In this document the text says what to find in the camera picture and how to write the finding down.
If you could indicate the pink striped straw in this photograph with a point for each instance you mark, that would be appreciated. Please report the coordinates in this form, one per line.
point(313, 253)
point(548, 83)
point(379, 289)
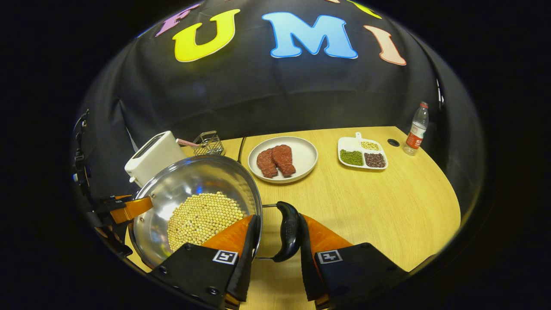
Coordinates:
point(187, 142)

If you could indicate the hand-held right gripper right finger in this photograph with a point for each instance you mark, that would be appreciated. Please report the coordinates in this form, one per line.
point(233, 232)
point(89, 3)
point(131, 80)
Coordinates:
point(308, 271)

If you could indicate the pile of yellow soybeans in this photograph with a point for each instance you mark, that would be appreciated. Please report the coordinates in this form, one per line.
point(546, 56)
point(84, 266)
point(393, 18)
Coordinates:
point(198, 219)

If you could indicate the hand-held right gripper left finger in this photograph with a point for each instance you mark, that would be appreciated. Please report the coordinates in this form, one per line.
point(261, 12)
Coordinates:
point(247, 267)

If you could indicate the round white plate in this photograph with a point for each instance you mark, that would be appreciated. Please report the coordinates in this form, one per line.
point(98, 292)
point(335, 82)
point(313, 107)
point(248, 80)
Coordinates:
point(305, 155)

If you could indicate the pale beans pile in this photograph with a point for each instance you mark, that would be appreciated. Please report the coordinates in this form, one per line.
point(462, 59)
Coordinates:
point(370, 145)

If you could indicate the plastic water bottle red label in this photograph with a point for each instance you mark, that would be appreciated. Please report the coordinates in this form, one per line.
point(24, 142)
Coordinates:
point(415, 137)

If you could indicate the green mung beans pile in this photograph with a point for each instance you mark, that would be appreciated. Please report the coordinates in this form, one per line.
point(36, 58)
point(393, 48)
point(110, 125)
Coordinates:
point(351, 157)

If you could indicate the white divided dish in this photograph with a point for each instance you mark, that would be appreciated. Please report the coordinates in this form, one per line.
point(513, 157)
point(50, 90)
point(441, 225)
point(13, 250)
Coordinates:
point(346, 144)

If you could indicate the red meat slice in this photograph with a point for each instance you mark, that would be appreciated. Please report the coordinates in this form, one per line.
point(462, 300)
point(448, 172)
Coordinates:
point(267, 163)
point(284, 160)

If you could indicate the white toaster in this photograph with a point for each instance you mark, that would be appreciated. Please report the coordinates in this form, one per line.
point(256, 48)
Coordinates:
point(155, 157)

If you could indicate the dark red beans pile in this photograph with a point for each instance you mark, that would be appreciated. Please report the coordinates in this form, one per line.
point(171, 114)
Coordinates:
point(375, 160)

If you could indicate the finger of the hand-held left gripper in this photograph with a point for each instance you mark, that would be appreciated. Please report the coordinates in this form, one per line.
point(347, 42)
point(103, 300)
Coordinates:
point(131, 209)

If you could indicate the black backdrop cloth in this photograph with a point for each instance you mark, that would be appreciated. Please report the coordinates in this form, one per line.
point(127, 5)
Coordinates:
point(258, 94)

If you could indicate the stainless steel pot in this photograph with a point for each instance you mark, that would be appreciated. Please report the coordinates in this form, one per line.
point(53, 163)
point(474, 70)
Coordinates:
point(185, 181)

